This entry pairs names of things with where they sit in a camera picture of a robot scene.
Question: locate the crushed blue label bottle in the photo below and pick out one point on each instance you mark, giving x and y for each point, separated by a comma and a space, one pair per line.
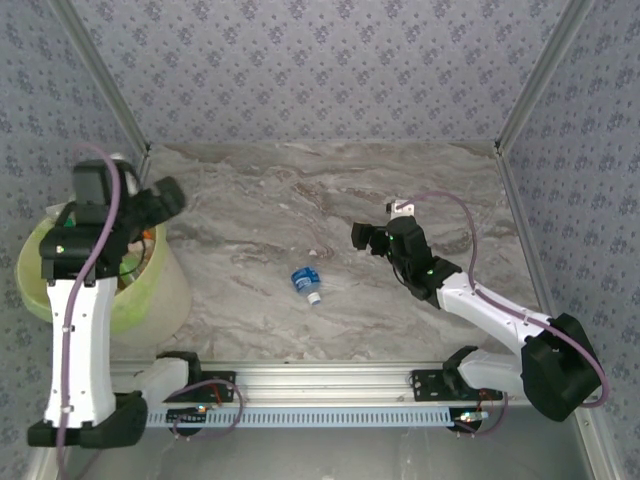
305, 280

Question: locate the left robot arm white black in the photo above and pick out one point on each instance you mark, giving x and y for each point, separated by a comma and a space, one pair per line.
80, 350

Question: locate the green plastic bin bag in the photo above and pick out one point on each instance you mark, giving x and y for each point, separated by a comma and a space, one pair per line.
32, 295

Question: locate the round waste bin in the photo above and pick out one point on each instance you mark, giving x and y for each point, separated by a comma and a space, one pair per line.
150, 310

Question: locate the right small circuit board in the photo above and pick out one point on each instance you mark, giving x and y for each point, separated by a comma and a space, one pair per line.
470, 416

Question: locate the small circuit board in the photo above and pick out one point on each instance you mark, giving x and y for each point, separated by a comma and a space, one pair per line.
187, 415
470, 416

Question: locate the left small circuit board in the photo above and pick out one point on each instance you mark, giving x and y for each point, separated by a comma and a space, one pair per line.
187, 415

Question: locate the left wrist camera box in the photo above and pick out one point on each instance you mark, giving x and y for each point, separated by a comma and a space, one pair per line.
127, 175

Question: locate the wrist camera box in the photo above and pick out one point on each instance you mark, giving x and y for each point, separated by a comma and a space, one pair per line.
127, 175
402, 210

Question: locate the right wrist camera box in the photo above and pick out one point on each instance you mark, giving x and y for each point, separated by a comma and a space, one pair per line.
402, 210

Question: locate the aluminium table side rail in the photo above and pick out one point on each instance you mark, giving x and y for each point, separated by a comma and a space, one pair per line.
524, 220
145, 165

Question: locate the aluminium frame post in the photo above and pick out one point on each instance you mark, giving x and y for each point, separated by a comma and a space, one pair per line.
103, 75
542, 75

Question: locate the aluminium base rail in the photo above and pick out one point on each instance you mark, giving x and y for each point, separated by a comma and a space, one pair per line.
320, 382

